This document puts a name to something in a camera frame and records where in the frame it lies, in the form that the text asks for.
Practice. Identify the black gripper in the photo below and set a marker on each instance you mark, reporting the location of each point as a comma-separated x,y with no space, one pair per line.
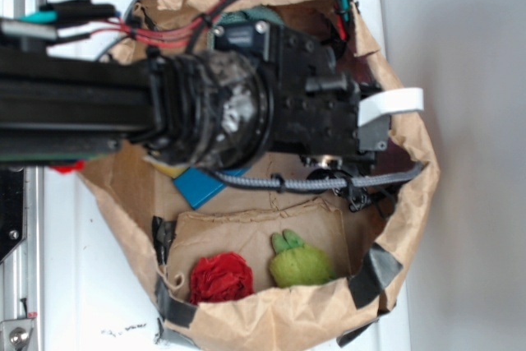
313,105

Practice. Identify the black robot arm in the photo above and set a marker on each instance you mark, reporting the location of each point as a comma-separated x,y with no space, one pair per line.
262,88

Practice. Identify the blue square block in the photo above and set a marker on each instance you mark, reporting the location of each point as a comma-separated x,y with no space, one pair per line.
197,188

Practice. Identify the green plush toy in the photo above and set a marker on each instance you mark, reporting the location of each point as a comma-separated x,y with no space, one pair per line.
297,262

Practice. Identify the yellow sponge block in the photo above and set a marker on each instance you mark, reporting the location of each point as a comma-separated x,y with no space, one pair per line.
171,171

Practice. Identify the brown paper bag tray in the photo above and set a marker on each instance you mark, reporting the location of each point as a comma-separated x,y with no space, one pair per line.
163,238

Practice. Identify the aluminium extrusion rail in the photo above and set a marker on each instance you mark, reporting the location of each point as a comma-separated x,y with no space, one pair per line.
22,284

